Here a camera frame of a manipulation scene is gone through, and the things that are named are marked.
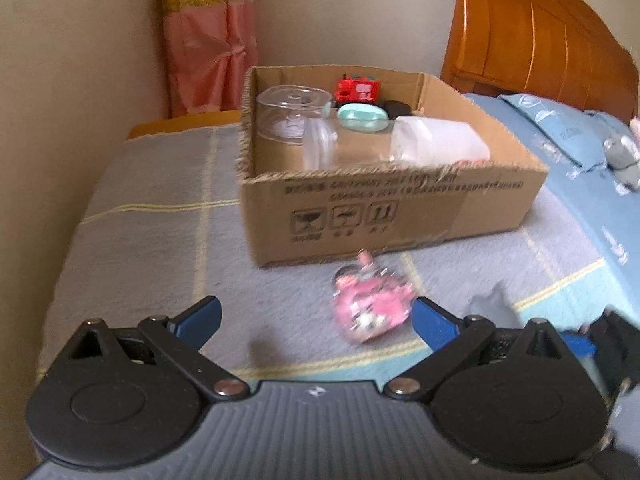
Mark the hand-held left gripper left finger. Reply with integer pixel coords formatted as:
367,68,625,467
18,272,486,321
65,295,251,401

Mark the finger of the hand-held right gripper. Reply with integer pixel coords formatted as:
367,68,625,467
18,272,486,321
560,307,640,397

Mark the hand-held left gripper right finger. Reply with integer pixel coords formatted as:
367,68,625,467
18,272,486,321
382,296,576,401

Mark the grey toy figure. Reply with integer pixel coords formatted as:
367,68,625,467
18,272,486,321
469,284,522,332

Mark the pink clear keychain toy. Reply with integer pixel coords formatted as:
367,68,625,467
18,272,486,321
332,250,416,345

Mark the brown cardboard box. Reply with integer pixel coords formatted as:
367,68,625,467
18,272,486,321
239,65,549,267

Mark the white translucent plastic jar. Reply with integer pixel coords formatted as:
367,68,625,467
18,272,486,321
390,116,491,165

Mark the clear plastic jar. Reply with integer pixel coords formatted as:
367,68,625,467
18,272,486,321
301,117,401,171

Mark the mint green earbuds case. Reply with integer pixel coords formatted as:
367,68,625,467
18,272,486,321
336,103,390,134

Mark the red toy train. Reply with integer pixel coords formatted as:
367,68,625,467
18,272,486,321
335,76,381,103

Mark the grey and teal checked blanket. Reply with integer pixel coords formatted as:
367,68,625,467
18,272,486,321
37,122,626,386

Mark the blue floral bedsheet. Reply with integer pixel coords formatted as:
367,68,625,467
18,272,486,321
462,92,640,281

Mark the grey plush toy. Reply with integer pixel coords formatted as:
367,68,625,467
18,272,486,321
602,132,640,186

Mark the blue floral pillow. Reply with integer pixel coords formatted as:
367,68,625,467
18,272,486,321
497,92,621,168

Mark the clear round plastic container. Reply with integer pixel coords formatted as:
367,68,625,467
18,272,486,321
257,85,333,147

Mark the pink curtain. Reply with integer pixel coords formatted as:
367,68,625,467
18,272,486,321
159,0,259,117

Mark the wooden headboard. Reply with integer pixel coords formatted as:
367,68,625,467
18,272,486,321
440,0,640,121

